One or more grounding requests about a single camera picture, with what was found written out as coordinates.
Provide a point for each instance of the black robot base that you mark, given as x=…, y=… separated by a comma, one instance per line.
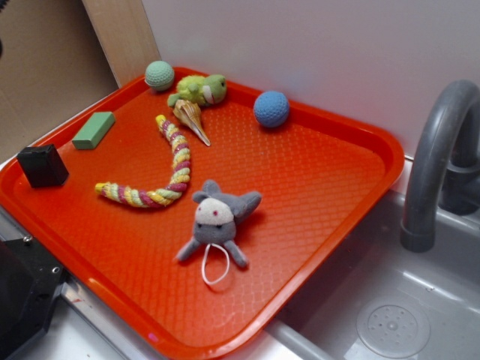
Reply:
x=31, y=283

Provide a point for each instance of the black box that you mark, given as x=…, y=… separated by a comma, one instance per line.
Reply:
x=42, y=166

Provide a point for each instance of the grey plush donkey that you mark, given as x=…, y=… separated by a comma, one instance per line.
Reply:
x=216, y=218

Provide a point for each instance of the orange plastic tray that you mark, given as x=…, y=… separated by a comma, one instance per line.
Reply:
x=319, y=174

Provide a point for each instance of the blue textured ball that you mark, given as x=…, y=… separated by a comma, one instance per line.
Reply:
x=271, y=109

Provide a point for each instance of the tan seashell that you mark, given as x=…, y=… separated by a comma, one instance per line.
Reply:
x=189, y=114

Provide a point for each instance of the green plush frog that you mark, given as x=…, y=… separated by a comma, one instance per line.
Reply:
x=202, y=90

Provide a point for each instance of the green textured ball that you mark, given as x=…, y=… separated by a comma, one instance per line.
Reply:
x=159, y=75

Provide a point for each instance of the green rectangular block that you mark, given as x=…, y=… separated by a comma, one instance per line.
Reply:
x=93, y=131

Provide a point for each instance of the grey plastic sink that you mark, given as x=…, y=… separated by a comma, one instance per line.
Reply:
x=373, y=299

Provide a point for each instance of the wooden board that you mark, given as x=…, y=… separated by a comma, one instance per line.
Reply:
x=125, y=35

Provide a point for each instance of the grey toy faucet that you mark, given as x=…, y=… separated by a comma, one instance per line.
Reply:
x=445, y=170

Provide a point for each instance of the cardboard panel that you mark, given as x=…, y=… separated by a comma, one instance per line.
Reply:
x=52, y=67

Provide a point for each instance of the multicolour braided rope toy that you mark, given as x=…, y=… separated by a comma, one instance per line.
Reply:
x=164, y=196

